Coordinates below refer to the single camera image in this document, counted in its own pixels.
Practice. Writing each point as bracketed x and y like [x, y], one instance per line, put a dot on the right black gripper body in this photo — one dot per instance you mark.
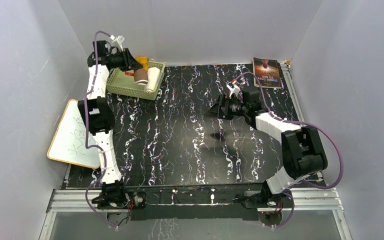
[232, 107]

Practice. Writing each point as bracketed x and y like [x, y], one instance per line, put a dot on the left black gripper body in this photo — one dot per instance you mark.
[117, 61]

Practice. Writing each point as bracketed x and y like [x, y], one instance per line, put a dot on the yellow brown cloth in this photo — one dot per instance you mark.
[141, 75]

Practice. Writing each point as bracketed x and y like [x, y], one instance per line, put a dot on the white towel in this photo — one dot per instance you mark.
[153, 76]

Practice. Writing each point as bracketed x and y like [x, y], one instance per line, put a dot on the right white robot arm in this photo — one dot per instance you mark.
[302, 150]

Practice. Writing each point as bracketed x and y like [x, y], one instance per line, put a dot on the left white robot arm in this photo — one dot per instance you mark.
[99, 121]

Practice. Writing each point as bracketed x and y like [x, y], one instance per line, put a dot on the green plastic basket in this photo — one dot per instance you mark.
[122, 83]

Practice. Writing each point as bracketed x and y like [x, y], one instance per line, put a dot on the book with dark cover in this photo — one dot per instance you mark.
[267, 72]

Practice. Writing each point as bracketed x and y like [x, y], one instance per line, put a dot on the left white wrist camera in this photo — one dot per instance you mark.
[117, 40]

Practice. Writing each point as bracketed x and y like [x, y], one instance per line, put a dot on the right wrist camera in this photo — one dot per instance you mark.
[234, 90]

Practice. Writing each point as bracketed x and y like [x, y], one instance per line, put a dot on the whiteboard with yellow frame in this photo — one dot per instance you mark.
[68, 143]

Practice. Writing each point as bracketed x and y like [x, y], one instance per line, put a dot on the aluminium frame rail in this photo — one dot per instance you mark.
[305, 199]

